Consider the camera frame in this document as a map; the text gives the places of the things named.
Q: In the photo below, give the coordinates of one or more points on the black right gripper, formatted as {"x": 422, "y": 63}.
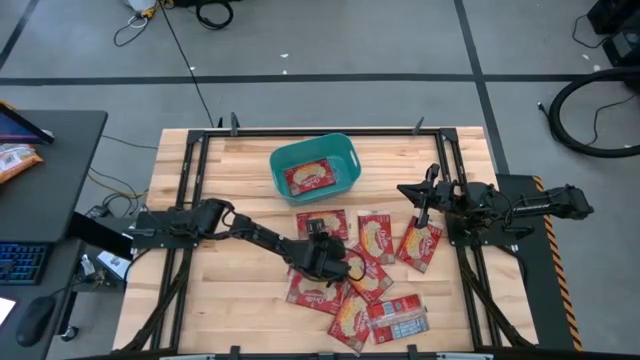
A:
{"x": 442, "y": 196}

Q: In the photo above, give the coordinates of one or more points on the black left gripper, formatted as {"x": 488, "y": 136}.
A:
{"x": 322, "y": 257}

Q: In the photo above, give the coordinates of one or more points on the red popcorn bag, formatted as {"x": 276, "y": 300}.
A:
{"x": 350, "y": 321}
{"x": 336, "y": 223}
{"x": 373, "y": 283}
{"x": 310, "y": 177}
{"x": 419, "y": 246}
{"x": 375, "y": 237}
{"x": 312, "y": 298}
{"x": 400, "y": 320}

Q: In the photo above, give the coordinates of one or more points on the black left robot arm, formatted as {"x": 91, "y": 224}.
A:
{"x": 260, "y": 235}

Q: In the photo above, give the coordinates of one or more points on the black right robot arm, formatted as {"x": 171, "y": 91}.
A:
{"x": 540, "y": 202}

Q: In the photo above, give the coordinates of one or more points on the teal plastic basket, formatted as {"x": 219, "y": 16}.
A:
{"x": 305, "y": 152}

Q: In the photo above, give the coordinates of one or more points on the black mat with hazard stripe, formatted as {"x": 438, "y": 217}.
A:
{"x": 535, "y": 280}

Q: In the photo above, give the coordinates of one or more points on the white electronics box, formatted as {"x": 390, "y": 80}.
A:
{"x": 114, "y": 265}

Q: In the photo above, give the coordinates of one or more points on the black equipment case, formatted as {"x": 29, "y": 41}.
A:
{"x": 620, "y": 30}

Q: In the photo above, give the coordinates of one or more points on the black caster wheel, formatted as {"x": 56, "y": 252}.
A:
{"x": 70, "y": 333}

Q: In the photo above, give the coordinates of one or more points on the black desk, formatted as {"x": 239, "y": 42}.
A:
{"x": 50, "y": 195}

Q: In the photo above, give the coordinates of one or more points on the white floor object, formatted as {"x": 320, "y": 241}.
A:
{"x": 141, "y": 5}

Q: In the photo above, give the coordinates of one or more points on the blue backlit keyboard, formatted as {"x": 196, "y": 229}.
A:
{"x": 22, "y": 262}

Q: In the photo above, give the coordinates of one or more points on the black computer mouse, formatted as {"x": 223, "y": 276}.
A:
{"x": 34, "y": 321}

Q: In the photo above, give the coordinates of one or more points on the orange snack bag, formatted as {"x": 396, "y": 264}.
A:
{"x": 15, "y": 160}

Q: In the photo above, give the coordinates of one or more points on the monitor with purple screen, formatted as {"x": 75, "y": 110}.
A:
{"x": 17, "y": 127}

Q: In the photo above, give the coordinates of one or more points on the white flat device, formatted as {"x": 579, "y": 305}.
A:
{"x": 5, "y": 309}

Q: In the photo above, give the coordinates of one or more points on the black frame clamp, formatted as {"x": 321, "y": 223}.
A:
{"x": 234, "y": 352}
{"x": 418, "y": 126}
{"x": 412, "y": 352}
{"x": 234, "y": 124}

